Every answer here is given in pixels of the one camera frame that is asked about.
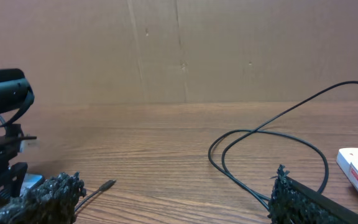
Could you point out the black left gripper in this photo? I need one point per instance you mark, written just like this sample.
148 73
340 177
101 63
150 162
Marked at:
11 177

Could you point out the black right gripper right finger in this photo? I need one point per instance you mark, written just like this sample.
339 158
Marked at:
293 202

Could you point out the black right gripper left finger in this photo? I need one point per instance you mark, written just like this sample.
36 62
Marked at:
52 202

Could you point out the white-screen smartphone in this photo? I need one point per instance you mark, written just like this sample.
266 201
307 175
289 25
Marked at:
31 181

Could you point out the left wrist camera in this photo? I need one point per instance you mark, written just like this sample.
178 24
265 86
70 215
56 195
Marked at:
15 94

